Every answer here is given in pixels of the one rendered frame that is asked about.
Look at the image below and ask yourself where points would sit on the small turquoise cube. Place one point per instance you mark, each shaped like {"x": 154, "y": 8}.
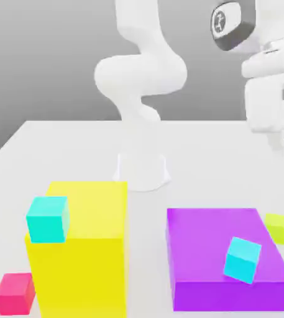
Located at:
{"x": 46, "y": 223}

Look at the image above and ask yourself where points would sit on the large purple box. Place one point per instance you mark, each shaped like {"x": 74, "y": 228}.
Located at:
{"x": 201, "y": 238}

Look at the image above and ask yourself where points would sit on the small pink cube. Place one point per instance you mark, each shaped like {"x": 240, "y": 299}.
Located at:
{"x": 13, "y": 295}

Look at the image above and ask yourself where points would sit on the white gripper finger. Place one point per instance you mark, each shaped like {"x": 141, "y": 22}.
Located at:
{"x": 277, "y": 141}

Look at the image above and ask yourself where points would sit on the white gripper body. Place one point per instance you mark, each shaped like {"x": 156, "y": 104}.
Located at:
{"x": 263, "y": 106}

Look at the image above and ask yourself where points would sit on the small cyan cube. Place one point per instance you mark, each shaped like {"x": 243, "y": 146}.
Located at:
{"x": 241, "y": 263}

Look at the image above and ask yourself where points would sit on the small lime cube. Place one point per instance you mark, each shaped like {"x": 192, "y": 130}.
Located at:
{"x": 278, "y": 227}

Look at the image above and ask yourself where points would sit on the large yellow box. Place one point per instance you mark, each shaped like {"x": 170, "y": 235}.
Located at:
{"x": 82, "y": 273}

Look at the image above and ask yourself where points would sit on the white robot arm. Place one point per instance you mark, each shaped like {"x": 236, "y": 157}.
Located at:
{"x": 141, "y": 74}

